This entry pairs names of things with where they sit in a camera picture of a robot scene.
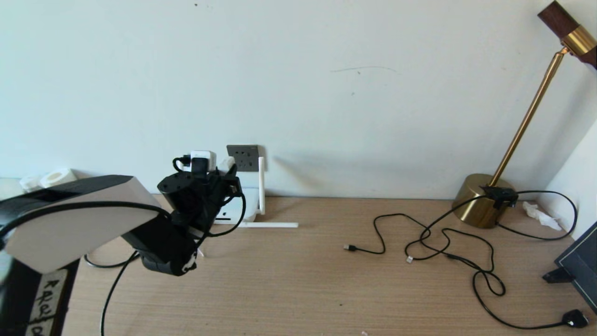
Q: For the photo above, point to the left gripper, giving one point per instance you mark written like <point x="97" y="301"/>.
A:
<point x="217" y="196"/>

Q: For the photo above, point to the white power adapter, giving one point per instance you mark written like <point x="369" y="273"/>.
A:
<point x="227" y="164"/>

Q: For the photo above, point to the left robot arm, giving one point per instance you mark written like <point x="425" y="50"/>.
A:
<point x="70" y="228"/>

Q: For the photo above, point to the white wifi router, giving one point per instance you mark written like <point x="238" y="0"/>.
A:
<point x="249" y="200"/>

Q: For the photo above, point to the white toilet paper roll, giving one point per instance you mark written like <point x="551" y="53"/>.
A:
<point x="56" y="177"/>

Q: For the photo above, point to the clear plastic container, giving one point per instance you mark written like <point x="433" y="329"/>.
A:
<point x="30" y="183"/>

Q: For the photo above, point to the white handwritten label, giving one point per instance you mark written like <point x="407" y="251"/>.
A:
<point x="46" y="298"/>

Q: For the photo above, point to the brass desk lamp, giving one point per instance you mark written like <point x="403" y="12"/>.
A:
<point x="471" y="200"/>

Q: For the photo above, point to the crumpled white tissue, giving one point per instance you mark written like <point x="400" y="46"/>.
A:
<point x="541" y="217"/>

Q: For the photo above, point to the dark framed board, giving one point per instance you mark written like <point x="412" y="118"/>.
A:
<point x="583" y="261"/>

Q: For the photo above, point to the grey wall socket plate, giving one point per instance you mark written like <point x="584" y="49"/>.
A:
<point x="247" y="156"/>

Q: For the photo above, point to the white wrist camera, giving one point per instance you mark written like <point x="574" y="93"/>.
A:
<point x="203" y="156"/>

